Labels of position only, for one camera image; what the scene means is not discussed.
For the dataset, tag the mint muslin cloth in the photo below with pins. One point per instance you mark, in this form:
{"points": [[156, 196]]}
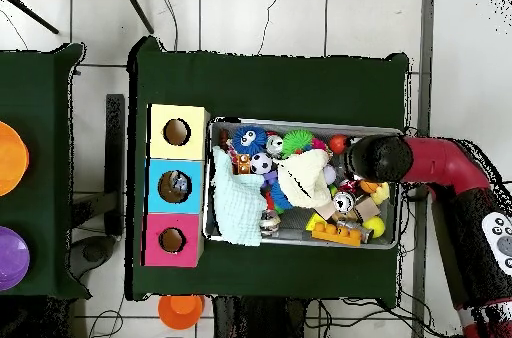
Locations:
{"points": [[236, 202]]}

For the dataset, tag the cream muslin cloth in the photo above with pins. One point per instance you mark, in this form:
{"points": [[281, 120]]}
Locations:
{"points": [[304, 178]]}

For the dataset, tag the crushed clear plastic bottle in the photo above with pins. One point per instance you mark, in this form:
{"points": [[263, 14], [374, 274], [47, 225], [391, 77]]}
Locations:
{"points": [[180, 184]]}

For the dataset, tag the long orange toy block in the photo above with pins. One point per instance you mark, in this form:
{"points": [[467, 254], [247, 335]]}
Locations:
{"points": [[338, 234]]}

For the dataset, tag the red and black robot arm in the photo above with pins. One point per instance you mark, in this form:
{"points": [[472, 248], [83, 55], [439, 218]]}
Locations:
{"points": [[380, 158]]}

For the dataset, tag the wooden box with three holes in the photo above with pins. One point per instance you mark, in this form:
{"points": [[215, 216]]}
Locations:
{"points": [[156, 234]]}

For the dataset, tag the black and white soccer ball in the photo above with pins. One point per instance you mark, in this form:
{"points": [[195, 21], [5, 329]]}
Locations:
{"points": [[261, 163]]}

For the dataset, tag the blue spiky ball with eyes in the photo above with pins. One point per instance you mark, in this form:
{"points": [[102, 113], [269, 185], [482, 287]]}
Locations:
{"points": [[258, 142]]}

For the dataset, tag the green spiky rubber ball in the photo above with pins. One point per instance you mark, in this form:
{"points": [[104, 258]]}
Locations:
{"points": [[296, 141]]}

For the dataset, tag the dark green tablecloth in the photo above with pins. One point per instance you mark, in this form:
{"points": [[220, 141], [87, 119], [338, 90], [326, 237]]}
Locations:
{"points": [[260, 86], [52, 134]]}

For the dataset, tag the red rubber ball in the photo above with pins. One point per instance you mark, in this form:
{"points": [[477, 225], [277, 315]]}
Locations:
{"points": [[338, 144]]}

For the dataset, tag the red soda can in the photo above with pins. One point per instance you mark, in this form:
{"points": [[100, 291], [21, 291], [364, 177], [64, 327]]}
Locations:
{"points": [[343, 202]]}

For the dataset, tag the orange mini basketball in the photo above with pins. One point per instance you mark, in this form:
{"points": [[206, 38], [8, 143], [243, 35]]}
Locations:
{"points": [[368, 186]]}

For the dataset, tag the small yellow ball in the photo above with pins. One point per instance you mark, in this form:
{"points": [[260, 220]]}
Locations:
{"points": [[374, 226]]}

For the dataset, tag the orange plastic cup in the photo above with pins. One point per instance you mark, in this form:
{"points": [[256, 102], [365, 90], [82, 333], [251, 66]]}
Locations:
{"points": [[180, 312]]}

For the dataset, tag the grey round stand base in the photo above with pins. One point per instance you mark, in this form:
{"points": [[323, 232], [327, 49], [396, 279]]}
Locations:
{"points": [[94, 252]]}

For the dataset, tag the black stand legs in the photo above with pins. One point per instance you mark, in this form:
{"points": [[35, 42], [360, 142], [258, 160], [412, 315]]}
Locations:
{"points": [[136, 8]]}

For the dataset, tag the orange plastic bowl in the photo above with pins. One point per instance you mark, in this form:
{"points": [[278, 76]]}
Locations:
{"points": [[10, 160]]}

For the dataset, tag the purple plastic bowl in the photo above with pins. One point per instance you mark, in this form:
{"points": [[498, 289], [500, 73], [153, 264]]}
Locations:
{"points": [[12, 258]]}

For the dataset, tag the black floor post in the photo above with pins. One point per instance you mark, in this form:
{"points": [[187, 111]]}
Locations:
{"points": [[115, 154]]}

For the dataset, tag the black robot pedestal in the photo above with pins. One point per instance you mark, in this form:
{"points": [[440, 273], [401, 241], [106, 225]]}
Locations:
{"points": [[260, 320]]}

